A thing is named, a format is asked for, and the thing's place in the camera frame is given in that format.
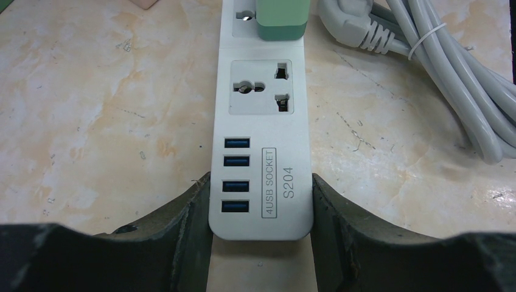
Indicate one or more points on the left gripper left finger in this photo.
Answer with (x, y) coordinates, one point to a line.
(167, 250)

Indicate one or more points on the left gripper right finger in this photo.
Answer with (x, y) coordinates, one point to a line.
(355, 250)

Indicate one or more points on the small white green-plug strip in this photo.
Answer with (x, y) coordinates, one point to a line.
(261, 177)

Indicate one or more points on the green plug adapter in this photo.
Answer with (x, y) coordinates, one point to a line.
(282, 20)

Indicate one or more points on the grey coiled cable small strip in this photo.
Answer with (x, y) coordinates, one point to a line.
(483, 100)

